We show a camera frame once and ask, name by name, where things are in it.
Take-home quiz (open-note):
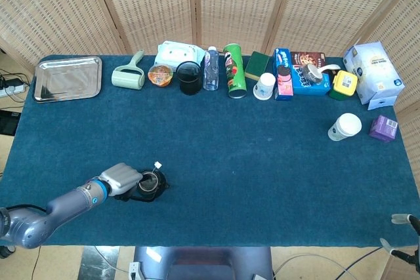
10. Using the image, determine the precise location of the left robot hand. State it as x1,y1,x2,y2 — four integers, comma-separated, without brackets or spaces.
98,162,144,201

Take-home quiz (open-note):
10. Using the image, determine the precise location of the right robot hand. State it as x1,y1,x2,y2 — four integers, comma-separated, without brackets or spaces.
379,211,420,264

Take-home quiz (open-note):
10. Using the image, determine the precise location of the tea bag with string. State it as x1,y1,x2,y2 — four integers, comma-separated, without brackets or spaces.
141,161,163,186

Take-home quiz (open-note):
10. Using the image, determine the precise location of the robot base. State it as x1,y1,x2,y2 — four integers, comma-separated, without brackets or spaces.
129,246,274,280

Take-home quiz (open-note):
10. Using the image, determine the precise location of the black teapot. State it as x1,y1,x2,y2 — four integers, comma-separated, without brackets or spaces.
126,169,170,203

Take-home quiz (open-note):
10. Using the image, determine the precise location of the purple small box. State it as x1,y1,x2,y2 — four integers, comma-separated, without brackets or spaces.
368,115,398,143

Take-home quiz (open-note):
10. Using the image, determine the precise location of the pale green lint roller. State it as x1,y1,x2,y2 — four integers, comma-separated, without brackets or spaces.
111,49,146,91

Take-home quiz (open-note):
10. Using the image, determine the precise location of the white lidded coffee cup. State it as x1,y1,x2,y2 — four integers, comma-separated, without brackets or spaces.
327,112,362,142

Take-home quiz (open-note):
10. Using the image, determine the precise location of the orange jelly cup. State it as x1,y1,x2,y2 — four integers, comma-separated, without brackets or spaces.
147,64,174,88

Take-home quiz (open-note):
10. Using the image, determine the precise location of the blue tablecloth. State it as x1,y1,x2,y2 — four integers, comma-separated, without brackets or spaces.
0,54,420,249

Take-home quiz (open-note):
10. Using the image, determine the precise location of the stainless steel tray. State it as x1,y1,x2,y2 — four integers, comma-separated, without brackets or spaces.
32,56,103,104

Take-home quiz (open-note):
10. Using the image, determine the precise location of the black mesh pen holder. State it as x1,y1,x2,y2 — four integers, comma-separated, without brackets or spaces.
176,60,203,96

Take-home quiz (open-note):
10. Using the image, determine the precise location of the black flat box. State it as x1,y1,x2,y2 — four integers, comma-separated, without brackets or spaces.
0,109,22,136

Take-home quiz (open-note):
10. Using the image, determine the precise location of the white wet wipes pack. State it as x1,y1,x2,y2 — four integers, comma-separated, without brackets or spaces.
154,40,206,70

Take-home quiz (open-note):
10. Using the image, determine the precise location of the clear plastic water bottle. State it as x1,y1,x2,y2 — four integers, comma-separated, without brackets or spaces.
203,46,220,92

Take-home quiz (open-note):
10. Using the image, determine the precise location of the white power strip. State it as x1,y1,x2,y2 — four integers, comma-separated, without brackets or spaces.
0,85,27,98

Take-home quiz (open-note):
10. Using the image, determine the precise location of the yellow lid green container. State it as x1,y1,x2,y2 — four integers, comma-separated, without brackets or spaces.
328,70,359,101

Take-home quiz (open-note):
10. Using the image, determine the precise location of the black power adapter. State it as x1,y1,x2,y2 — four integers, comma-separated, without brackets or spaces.
0,76,22,90

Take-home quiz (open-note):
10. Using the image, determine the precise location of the large white blue carton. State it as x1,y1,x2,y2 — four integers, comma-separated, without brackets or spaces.
343,41,406,111

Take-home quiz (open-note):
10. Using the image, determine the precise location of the green chips can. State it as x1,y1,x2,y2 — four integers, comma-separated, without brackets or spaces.
222,43,247,100

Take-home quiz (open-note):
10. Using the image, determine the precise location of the white flower paper cup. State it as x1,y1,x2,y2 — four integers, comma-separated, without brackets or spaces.
252,72,277,101

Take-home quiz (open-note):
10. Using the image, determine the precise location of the green yellow sponge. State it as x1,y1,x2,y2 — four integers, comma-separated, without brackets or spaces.
244,50,270,81

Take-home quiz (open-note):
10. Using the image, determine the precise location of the blue pink cookie box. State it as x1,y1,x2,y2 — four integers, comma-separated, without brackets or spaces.
273,47,294,102

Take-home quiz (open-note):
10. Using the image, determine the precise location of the brown chocolate cookie box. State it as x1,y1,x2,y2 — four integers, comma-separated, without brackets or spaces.
290,51,327,70

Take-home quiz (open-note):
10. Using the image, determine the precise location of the black floor cable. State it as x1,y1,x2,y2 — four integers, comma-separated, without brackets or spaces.
339,246,385,279

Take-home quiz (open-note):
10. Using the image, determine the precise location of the white floor cable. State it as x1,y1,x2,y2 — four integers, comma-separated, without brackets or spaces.
274,252,358,280

